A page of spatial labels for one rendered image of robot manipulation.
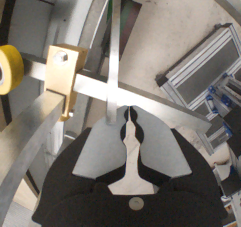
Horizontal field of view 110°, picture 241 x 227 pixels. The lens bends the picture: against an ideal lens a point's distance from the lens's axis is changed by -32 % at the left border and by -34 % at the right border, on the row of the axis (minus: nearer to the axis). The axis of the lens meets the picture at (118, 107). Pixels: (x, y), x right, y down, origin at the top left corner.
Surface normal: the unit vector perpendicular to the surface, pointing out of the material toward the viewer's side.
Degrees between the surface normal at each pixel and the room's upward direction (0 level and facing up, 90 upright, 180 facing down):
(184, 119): 0
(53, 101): 90
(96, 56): 0
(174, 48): 0
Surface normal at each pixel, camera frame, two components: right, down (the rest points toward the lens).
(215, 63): -0.04, 0.50
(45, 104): 0.34, -0.81
